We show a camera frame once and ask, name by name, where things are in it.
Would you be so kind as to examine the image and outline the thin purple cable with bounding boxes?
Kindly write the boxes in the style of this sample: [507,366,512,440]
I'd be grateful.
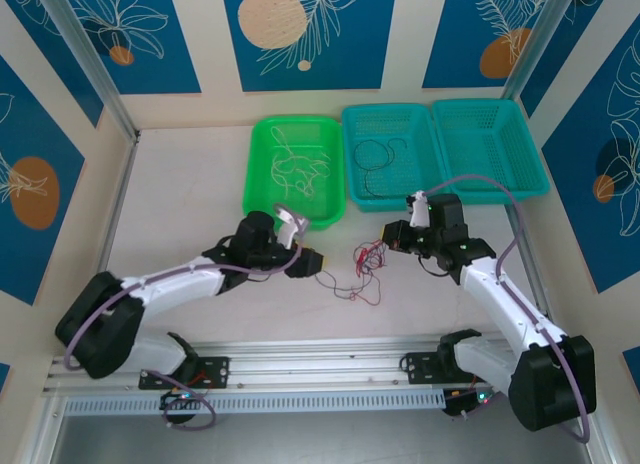
[314,243,384,300]

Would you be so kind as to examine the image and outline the red purple wires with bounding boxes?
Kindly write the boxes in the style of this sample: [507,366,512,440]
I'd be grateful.
[353,137,407,200]

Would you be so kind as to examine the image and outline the thin white cable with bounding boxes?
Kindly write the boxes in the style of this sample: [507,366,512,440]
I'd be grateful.
[269,126,334,203]

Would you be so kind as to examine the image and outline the teal plastic basket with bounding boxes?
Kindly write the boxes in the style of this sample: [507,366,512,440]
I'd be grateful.
[341,102,449,215]
[431,98,551,206]

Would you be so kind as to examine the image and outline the green plastic basket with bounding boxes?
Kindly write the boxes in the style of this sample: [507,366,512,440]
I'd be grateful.
[243,115,347,233]

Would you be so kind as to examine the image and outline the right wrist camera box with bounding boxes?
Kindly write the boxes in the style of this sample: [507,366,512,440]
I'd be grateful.
[404,190,431,229]

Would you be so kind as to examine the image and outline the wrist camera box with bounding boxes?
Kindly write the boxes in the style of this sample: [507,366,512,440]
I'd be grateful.
[404,190,431,229]
[273,202,311,249]

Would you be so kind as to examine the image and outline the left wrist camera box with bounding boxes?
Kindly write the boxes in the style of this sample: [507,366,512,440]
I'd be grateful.
[273,202,311,249]

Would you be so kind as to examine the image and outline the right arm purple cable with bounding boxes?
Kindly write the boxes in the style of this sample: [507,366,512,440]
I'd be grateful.
[424,176,592,444]

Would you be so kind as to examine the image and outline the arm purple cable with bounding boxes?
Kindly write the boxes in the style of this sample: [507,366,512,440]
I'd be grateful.
[64,213,307,429]
[424,176,592,444]

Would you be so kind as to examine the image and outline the aluminium rail frame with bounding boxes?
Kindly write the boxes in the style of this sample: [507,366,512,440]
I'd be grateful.
[42,333,589,400]

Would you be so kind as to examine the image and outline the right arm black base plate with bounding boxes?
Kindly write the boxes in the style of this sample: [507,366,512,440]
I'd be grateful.
[399,352,494,385]

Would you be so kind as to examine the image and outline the white slotted cable duct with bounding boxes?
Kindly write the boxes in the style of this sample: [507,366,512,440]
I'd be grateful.
[64,389,446,416]

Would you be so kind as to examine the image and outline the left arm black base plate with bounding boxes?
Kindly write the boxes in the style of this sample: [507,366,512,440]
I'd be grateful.
[138,356,231,389]

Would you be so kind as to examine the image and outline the blue floral wall panel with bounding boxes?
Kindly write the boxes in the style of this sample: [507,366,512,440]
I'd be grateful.
[0,56,87,306]
[54,0,202,96]
[0,0,105,129]
[542,21,640,295]
[422,0,560,90]
[221,0,399,92]
[519,0,617,119]

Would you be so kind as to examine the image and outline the aluminium frame post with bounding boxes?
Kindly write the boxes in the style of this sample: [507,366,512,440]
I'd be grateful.
[502,0,576,103]
[37,0,141,145]

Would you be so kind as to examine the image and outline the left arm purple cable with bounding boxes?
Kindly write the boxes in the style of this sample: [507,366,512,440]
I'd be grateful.
[64,213,307,429]

